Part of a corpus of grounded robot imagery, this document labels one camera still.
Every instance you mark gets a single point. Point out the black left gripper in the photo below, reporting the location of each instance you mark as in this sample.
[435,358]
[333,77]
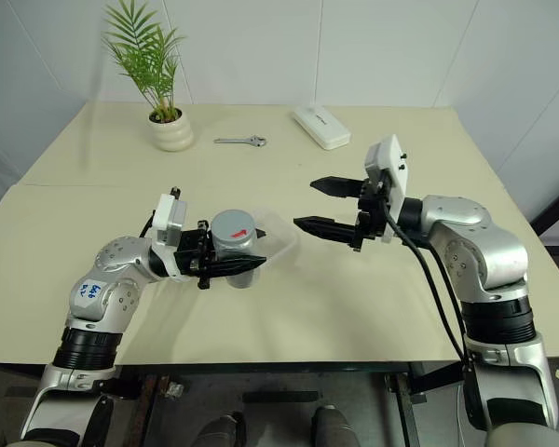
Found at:
[189,253]

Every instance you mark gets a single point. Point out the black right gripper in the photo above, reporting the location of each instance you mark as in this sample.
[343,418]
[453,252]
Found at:
[372,219]

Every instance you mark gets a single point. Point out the grey jar lid red arrow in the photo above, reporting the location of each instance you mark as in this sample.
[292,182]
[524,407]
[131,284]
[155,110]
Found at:
[230,228]

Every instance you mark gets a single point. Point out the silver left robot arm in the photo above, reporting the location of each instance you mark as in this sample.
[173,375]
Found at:
[121,265]

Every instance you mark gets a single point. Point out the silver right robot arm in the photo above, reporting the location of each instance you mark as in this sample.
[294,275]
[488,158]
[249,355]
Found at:
[489,251]

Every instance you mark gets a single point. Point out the clear plastic box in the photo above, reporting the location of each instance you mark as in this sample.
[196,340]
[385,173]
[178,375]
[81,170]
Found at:
[284,237]

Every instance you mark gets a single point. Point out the white rectangular case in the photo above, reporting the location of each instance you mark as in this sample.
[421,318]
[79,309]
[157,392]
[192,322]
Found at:
[321,125]

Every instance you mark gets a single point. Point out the silver adjustable wrench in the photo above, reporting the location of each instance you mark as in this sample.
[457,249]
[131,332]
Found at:
[242,140]

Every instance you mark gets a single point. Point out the white ribbed plant pot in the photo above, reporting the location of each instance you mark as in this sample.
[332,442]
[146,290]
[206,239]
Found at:
[171,135]

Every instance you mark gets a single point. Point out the small crumpled grey object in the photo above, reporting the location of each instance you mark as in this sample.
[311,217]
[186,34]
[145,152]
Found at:
[173,390]

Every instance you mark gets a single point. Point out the white label blue writing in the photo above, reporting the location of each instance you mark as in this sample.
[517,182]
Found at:
[88,293]

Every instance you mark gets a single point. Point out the dark grey rounded shape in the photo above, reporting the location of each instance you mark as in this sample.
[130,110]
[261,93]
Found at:
[333,426]
[223,430]

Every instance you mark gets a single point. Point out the rusty metal table beam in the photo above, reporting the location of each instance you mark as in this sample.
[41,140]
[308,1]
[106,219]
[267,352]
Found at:
[144,410]

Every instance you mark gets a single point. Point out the green artificial palm plant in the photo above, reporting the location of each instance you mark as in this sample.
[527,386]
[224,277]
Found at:
[144,51]

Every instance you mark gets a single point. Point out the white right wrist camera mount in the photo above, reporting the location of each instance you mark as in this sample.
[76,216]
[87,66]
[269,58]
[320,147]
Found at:
[393,163]

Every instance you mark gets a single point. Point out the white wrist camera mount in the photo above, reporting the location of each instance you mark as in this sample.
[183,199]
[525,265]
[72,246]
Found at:
[393,163]
[168,222]

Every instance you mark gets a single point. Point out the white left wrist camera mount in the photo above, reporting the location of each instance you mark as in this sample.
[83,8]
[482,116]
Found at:
[168,222]

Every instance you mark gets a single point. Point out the black metal table bracket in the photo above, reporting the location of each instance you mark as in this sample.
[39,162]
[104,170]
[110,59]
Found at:
[424,379]

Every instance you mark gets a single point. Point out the black metal frame bar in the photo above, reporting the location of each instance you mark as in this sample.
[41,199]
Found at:
[556,205]

